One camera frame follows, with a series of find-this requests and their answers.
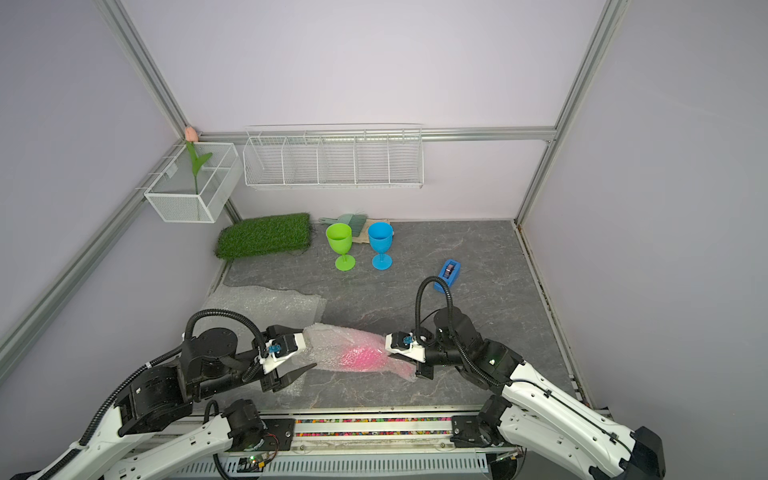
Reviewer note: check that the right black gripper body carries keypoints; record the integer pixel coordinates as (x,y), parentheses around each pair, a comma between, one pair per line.
(436,356)

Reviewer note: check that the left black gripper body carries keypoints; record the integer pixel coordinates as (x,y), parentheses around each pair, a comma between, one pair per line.
(255,372)

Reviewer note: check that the pink plastic wine glass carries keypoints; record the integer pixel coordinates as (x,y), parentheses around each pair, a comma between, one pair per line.
(364,358)

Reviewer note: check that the blue tape dispenser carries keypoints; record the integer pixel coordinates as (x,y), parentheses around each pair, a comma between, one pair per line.
(450,272)

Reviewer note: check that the blue plastic wine glass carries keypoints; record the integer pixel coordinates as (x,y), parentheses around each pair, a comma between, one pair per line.
(380,236)

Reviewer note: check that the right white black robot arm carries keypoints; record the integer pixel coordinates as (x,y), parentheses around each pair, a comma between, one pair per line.
(540,408)

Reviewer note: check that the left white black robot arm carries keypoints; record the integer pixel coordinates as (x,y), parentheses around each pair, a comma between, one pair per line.
(166,390)

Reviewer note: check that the bubble wrap sheet stack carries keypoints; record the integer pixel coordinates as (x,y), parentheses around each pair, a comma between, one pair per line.
(264,307)

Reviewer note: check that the green plastic wine glass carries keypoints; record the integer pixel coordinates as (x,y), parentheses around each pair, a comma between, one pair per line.
(339,236)

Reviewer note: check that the green artificial grass mat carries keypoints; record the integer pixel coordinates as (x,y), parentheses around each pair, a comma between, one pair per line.
(264,236)

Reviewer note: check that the beige cloth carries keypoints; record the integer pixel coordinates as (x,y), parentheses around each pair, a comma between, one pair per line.
(363,237)

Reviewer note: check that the artificial pink tulip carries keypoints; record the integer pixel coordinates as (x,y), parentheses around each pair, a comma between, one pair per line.
(197,160)

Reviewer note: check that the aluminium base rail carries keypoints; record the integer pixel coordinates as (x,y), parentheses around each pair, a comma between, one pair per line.
(388,445)

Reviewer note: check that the small white wire basket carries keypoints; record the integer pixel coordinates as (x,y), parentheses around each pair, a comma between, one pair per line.
(172,193)

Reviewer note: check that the long white wire shelf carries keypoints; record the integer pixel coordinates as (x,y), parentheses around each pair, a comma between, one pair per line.
(334,156)

